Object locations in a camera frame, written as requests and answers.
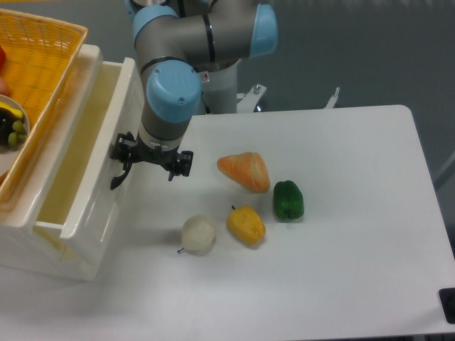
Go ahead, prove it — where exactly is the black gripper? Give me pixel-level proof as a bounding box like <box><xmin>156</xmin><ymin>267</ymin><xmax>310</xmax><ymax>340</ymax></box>
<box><xmin>109</xmin><ymin>131</ymin><xmax>194</xmax><ymax>180</ymax></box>

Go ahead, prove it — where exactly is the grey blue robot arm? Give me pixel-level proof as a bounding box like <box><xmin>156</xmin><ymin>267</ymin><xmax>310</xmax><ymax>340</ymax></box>
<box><xmin>110</xmin><ymin>1</ymin><xmax>278</xmax><ymax>189</ymax></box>

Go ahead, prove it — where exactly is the white drawer cabinet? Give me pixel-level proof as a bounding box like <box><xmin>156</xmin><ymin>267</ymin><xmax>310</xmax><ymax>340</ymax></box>
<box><xmin>1</xmin><ymin>45</ymin><xmax>140</xmax><ymax>281</ymax></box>

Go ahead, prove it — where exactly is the white pear toy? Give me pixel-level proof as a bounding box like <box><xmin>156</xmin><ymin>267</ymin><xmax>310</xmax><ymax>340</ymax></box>
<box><xmin>177</xmin><ymin>215</ymin><xmax>217</xmax><ymax>256</ymax></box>

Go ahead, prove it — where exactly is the orange bread roll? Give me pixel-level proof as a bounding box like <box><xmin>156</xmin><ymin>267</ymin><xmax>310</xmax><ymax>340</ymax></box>
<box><xmin>217</xmin><ymin>152</ymin><xmax>270</xmax><ymax>193</ymax></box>

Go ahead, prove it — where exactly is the yellow bell pepper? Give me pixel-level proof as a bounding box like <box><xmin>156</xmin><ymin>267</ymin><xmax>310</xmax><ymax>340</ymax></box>
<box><xmin>226</xmin><ymin>205</ymin><xmax>266</xmax><ymax>246</ymax></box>

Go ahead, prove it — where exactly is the green grapes toy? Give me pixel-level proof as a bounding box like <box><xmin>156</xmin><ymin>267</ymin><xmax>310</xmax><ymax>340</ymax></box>
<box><xmin>8</xmin><ymin>120</ymin><xmax>28</xmax><ymax>148</ymax></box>

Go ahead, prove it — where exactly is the yellow banana toy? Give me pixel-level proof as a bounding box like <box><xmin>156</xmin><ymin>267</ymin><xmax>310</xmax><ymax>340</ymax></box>
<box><xmin>0</xmin><ymin>102</ymin><xmax>24</xmax><ymax>121</ymax></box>

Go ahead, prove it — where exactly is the green bell pepper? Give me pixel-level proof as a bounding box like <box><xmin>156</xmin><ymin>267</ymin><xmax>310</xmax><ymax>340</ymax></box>
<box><xmin>273</xmin><ymin>180</ymin><xmax>305</xmax><ymax>220</ymax></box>

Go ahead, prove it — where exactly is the white plate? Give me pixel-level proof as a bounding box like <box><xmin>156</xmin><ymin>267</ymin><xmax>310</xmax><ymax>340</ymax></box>
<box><xmin>1</xmin><ymin>95</ymin><xmax>31</xmax><ymax>181</ymax></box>

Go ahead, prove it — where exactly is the yellow woven basket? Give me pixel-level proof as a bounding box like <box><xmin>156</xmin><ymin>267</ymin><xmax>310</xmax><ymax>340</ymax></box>
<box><xmin>1</xmin><ymin>9</ymin><xmax>88</xmax><ymax>210</ymax></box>

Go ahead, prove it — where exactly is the black eggplant toy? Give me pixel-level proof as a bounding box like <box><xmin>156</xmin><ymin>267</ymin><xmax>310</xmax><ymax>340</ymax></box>
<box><xmin>0</xmin><ymin>108</ymin><xmax>16</xmax><ymax>146</ymax></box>

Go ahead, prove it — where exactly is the red fruit in basket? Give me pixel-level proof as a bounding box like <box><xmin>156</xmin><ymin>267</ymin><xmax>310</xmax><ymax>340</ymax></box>
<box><xmin>0</xmin><ymin>47</ymin><xmax>6</xmax><ymax>68</ymax></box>

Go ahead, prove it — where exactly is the black corner object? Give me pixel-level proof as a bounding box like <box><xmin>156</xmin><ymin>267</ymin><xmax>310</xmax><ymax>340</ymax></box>
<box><xmin>439</xmin><ymin>288</ymin><xmax>455</xmax><ymax>325</ymax></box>

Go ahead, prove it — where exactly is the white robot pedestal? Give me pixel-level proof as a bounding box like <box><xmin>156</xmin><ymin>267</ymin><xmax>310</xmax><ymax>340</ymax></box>
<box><xmin>198</xmin><ymin>58</ymin><xmax>341</xmax><ymax>115</ymax></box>

